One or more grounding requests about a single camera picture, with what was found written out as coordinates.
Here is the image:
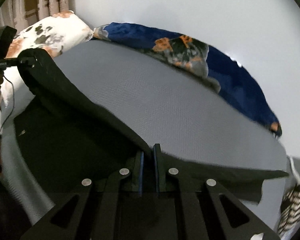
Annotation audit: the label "black white striped cloth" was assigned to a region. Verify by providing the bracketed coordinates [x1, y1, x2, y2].
[277, 156, 300, 239]

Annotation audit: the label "beige striped curtain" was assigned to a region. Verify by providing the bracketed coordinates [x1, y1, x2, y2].
[0, 0, 69, 32]

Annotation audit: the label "grey mesh mattress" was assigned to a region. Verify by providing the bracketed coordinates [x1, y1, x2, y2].
[1, 40, 286, 223]

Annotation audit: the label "thin black cable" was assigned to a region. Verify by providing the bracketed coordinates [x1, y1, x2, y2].
[0, 74, 16, 145]

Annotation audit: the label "navy floral blanket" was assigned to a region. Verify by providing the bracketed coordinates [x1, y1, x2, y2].
[94, 22, 282, 138]

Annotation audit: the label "black pants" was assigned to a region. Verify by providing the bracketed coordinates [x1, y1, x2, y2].
[14, 43, 287, 202]

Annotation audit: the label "white floral pillow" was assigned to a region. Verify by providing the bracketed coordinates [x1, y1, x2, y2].
[0, 10, 94, 111]

